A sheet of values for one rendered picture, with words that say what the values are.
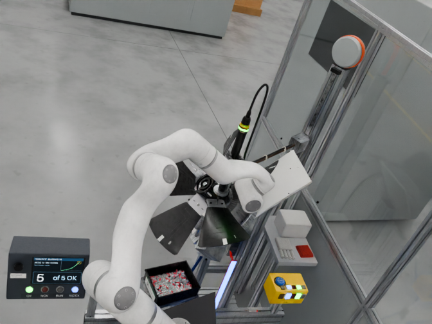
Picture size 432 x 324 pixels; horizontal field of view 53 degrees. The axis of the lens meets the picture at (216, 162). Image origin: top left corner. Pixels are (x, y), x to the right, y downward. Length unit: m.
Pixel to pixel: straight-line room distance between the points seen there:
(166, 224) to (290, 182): 0.64
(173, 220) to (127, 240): 0.77
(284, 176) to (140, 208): 1.04
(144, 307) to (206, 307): 0.29
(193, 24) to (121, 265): 6.55
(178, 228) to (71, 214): 1.57
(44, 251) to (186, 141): 0.61
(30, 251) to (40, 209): 1.97
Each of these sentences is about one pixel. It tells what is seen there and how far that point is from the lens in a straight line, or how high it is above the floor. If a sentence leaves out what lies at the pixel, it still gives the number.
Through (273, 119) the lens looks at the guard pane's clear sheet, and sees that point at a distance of 3.21.
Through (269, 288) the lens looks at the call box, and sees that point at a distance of 1.99.
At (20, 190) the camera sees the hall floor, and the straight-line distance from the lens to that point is 3.73.
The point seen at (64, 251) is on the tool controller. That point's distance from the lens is 1.60.
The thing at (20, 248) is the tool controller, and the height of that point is 1.25.
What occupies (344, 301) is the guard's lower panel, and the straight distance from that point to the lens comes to 2.37.
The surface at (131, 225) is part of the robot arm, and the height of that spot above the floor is 1.50.
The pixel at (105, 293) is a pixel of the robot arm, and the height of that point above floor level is 1.37.
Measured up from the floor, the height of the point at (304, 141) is 1.39.
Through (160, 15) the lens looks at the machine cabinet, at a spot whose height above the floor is 0.24.
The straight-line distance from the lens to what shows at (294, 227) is 2.48.
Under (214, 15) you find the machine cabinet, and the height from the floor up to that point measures 0.40.
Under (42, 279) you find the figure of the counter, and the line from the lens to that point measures 1.65.
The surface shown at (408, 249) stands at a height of 1.39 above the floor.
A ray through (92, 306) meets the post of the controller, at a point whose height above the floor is 0.93.
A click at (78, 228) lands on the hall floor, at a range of 3.43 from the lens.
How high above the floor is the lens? 2.45
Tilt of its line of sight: 33 degrees down
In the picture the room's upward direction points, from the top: 19 degrees clockwise
